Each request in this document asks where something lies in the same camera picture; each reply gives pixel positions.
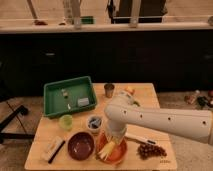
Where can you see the grey block in tray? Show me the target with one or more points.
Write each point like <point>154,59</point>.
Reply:
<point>83,102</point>

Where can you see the black-handled knife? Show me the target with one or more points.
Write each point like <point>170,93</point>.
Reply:
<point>139,138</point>

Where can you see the green plastic tray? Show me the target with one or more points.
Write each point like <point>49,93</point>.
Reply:
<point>61,97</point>

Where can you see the white brush with black handle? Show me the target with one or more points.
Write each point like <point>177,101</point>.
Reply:
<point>52,149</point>

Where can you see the small white bowl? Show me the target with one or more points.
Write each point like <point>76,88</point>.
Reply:
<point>94,123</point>

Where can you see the light green cup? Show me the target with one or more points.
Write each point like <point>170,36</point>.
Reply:
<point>65,122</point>

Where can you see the bunch of purple grapes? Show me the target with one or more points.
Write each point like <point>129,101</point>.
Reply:
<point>146,151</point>

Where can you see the orange fruit toy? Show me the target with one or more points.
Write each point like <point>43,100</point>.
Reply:
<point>130,90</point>

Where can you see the yellow banana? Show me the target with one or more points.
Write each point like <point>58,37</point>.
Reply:
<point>107,149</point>

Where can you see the black stand legs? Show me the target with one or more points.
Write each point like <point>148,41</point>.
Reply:
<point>9,126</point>

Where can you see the dark purple bowl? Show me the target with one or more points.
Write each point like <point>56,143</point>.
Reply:
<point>81,146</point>

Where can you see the metal cup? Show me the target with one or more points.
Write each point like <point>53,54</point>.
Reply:
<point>109,89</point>

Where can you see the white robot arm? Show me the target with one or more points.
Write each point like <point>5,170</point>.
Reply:
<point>121,110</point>

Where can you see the clutter pile on floor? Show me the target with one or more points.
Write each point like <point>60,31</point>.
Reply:
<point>199,100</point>

